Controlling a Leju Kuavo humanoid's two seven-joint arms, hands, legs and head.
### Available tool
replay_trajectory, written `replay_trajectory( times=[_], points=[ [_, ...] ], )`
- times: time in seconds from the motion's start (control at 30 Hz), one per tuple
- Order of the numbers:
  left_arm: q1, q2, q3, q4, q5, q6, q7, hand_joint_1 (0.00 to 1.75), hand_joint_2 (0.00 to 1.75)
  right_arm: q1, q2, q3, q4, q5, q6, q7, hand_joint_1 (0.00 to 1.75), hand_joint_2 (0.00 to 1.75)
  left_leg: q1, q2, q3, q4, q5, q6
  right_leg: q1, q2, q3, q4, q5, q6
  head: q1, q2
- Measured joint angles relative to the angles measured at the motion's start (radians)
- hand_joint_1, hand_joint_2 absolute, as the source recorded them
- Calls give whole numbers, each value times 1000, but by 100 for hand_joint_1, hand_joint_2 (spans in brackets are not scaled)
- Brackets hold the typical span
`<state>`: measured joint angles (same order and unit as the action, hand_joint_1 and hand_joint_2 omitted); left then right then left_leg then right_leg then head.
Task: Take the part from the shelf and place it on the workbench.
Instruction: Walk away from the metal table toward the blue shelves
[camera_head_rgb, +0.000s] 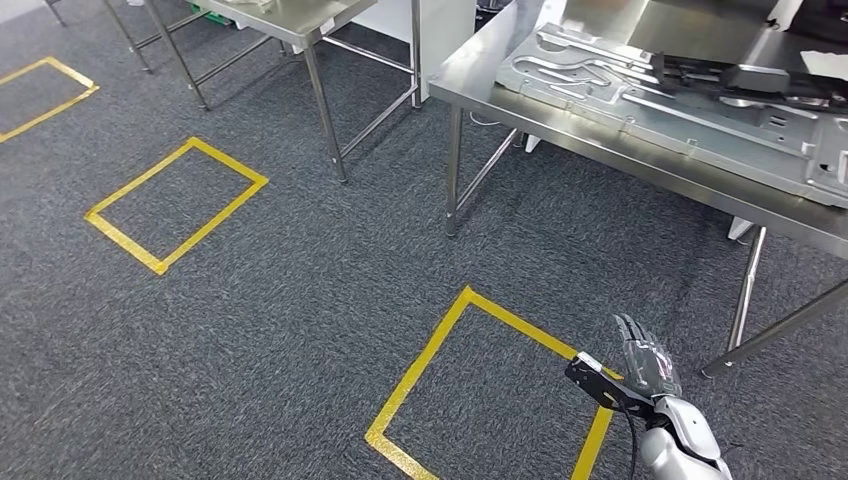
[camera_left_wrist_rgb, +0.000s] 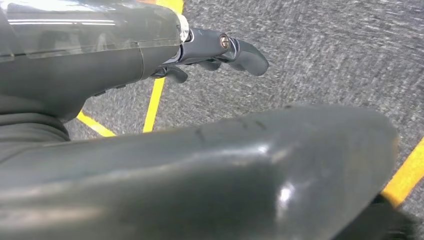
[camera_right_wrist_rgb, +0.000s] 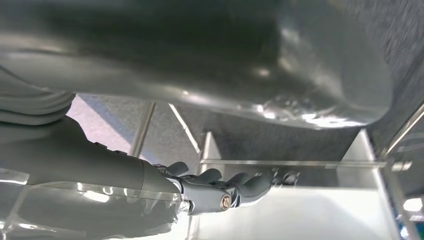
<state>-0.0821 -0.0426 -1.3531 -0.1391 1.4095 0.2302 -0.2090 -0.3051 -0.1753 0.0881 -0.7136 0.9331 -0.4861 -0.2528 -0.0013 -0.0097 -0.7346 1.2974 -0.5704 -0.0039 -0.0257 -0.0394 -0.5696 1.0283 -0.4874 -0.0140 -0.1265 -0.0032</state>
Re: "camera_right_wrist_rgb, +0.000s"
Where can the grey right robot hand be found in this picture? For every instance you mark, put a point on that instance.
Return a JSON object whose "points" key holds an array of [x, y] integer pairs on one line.
{"points": [[82, 172]]}

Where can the stainless steel workbench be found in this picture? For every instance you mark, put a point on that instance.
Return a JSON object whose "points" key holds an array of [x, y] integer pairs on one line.
{"points": [[165, 49]]}

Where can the small stainless steel table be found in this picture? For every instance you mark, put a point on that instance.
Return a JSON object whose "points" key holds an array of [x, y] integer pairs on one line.
{"points": [[298, 163]]}

